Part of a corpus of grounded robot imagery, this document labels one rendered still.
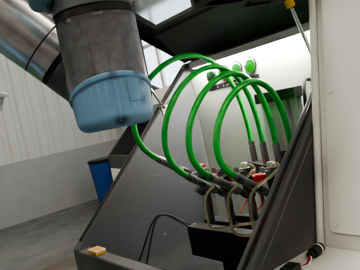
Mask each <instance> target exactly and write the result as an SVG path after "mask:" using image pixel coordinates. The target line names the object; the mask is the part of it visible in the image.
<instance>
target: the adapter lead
mask: <svg viewBox="0 0 360 270"><path fill-rule="evenodd" d="M324 251H325V246H324V245H323V244H322V243H320V242H319V243H316V244H314V245H313V246H312V247H311V248H309V249H308V251H307V253H306V256H307V257H308V259H307V262H306V264H304V265H301V263H297V262H291V261H289V262H287V263H286V264H285V265H284V266H282V267H281V268H280V270H301V269H302V268H304V267H308V266H309V265H310V264H311V262H312V258H316V257H317V256H319V255H320V254H322V253H323V252H324ZM309 260H310V262H309Z"/></svg>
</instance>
